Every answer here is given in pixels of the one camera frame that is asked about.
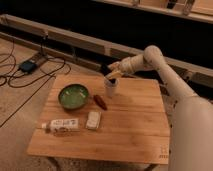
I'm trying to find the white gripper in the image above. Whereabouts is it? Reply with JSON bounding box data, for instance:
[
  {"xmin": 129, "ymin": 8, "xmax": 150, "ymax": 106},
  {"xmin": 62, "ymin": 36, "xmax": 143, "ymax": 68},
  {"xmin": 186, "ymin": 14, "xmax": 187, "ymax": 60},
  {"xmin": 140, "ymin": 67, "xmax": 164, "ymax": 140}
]
[{"xmin": 106, "ymin": 58, "xmax": 132, "ymax": 80}]

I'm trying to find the black eraser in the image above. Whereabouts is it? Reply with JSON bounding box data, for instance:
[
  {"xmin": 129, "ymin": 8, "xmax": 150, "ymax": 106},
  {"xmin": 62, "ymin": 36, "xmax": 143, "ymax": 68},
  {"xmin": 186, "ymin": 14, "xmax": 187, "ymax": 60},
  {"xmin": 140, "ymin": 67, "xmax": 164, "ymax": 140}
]
[{"xmin": 100, "ymin": 64, "xmax": 116, "ymax": 84}]

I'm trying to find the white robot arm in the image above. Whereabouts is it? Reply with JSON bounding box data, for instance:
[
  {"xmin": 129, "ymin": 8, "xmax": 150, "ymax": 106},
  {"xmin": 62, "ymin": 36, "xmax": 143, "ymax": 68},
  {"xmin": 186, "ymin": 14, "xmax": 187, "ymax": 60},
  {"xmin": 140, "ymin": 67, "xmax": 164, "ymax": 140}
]
[{"xmin": 107, "ymin": 45, "xmax": 213, "ymax": 171}]

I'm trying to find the brown oblong object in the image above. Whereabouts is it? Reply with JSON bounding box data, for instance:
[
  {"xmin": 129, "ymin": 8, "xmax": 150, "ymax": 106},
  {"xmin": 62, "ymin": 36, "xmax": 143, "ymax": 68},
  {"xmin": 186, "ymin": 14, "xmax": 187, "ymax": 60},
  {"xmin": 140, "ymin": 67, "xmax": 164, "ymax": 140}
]
[{"xmin": 93, "ymin": 95, "xmax": 107, "ymax": 110}]

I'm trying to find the green bowl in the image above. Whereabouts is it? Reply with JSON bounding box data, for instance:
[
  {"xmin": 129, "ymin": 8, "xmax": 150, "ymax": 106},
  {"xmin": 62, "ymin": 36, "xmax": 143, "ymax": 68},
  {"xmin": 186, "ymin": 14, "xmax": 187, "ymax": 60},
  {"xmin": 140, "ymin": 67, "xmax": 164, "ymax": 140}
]
[{"xmin": 58, "ymin": 84, "xmax": 89, "ymax": 110}]

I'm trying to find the white sponge block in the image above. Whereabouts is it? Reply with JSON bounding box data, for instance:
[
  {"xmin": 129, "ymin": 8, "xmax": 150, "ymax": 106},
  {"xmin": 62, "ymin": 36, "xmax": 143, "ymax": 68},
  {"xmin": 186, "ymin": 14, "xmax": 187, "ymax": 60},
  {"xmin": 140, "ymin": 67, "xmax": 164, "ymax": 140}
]
[{"xmin": 86, "ymin": 111, "xmax": 101, "ymax": 130}]

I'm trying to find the wooden table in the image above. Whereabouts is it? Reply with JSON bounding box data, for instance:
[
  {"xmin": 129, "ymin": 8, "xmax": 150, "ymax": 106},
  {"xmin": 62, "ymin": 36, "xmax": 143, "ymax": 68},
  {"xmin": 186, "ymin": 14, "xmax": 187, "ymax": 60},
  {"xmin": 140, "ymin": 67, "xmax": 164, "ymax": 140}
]
[{"xmin": 27, "ymin": 75, "xmax": 170, "ymax": 164}]

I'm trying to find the white labelled bottle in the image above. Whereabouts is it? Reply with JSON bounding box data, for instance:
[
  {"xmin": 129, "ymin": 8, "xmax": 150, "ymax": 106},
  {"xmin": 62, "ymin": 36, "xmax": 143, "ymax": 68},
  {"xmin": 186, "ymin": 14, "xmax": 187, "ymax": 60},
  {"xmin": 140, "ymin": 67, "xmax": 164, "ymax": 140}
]
[{"xmin": 41, "ymin": 118, "xmax": 79, "ymax": 133}]

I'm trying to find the power strip with adapter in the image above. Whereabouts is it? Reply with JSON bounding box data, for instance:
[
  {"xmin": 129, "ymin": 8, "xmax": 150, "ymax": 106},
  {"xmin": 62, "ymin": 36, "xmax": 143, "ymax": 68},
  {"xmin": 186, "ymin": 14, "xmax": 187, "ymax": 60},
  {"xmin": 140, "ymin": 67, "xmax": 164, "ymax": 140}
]
[{"xmin": 18, "ymin": 52, "xmax": 47, "ymax": 73}]

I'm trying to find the black cable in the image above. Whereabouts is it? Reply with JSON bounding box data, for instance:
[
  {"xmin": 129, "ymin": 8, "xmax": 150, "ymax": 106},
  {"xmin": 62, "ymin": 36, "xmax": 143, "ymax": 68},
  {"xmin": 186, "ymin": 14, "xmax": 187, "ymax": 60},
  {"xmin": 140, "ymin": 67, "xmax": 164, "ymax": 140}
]
[{"xmin": 0, "ymin": 36, "xmax": 72, "ymax": 128}]

